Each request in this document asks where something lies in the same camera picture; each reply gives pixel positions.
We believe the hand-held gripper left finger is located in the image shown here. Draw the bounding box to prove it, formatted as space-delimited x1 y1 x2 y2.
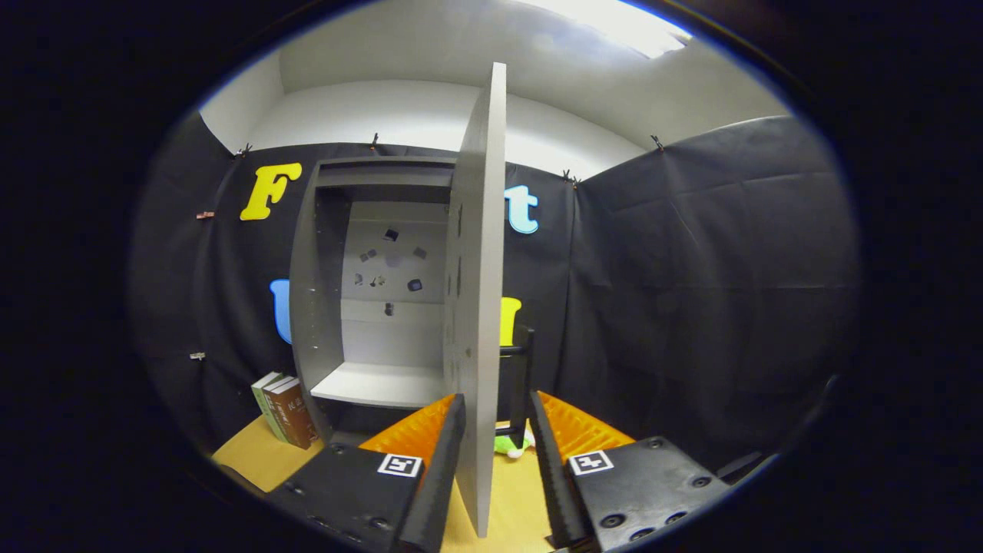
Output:
265 393 467 553

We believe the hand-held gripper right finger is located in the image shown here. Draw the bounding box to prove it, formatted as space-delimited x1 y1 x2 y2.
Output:
528 390 730 553

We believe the beige cabinet door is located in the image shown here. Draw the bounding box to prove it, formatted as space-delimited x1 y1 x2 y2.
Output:
443 61 508 538

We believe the green plush toy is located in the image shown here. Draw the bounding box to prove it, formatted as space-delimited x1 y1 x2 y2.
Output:
494 430 536 459

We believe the reddish brown book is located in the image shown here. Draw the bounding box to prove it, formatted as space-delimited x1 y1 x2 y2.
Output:
270 379 318 450

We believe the olive brown book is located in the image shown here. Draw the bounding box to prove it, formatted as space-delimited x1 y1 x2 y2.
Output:
261 376 299 446

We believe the green book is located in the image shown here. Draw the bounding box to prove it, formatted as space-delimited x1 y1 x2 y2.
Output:
251 372 286 442

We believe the grey cabinet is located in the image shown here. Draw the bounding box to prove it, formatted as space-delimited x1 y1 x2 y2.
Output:
290 156 462 442

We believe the black backdrop cloth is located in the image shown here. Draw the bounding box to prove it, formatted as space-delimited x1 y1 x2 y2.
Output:
131 111 861 469

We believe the black door handle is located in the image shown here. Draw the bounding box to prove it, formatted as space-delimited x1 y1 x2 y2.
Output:
499 326 536 450

